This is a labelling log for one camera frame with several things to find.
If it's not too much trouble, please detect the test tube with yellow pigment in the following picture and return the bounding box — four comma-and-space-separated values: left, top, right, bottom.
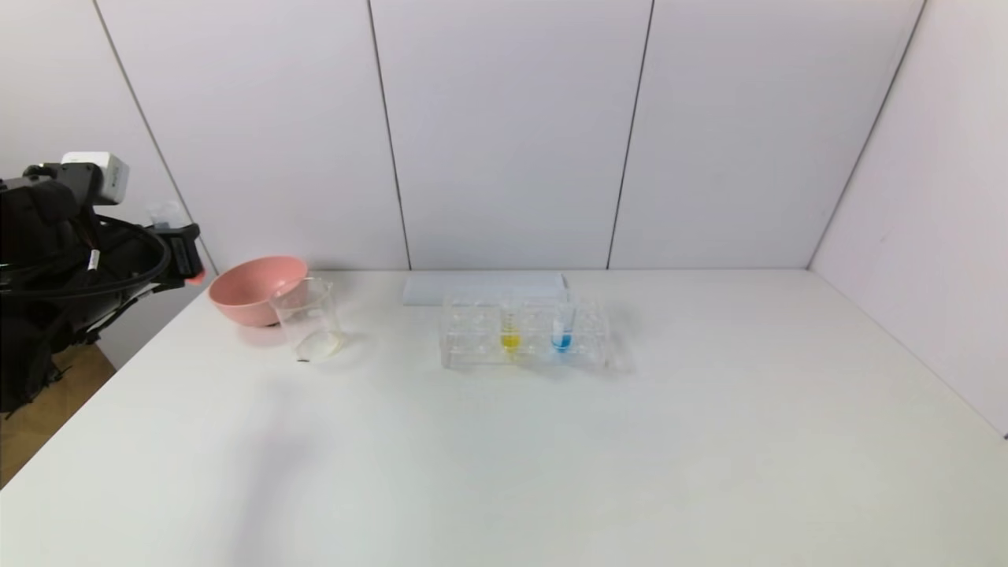
499, 289, 522, 357

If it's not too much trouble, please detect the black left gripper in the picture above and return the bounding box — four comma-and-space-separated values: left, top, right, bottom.
145, 222, 206, 289

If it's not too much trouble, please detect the clear acrylic test tube rack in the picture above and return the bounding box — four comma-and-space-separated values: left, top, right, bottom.
439, 288, 612, 370

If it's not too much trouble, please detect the test tube with red pigment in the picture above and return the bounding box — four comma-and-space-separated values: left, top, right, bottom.
149, 201, 208, 287

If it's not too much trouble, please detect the flat white slab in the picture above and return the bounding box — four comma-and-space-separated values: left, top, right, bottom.
402, 272, 568, 307

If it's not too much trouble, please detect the test tube with blue pigment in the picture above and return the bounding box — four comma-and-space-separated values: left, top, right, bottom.
550, 289, 574, 354

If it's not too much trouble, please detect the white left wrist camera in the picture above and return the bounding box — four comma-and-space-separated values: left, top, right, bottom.
60, 151, 130, 207

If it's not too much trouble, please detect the clear glass beaker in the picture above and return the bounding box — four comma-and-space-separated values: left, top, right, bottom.
270, 277, 347, 363

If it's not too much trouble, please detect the pink plastic bowl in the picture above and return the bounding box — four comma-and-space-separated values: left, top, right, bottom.
208, 255, 309, 328

